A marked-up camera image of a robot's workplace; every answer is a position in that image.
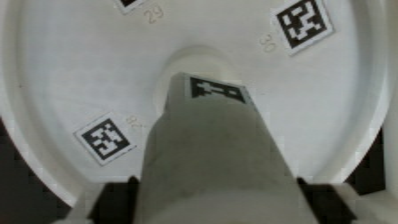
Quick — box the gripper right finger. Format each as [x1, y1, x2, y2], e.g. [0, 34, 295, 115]
[293, 176, 398, 224]

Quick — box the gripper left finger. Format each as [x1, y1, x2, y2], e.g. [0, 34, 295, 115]
[55, 175, 142, 224]

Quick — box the white cylindrical table leg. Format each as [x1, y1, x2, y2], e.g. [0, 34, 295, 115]
[135, 73, 312, 224]

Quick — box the white round table top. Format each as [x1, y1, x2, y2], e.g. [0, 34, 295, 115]
[0, 0, 398, 202]

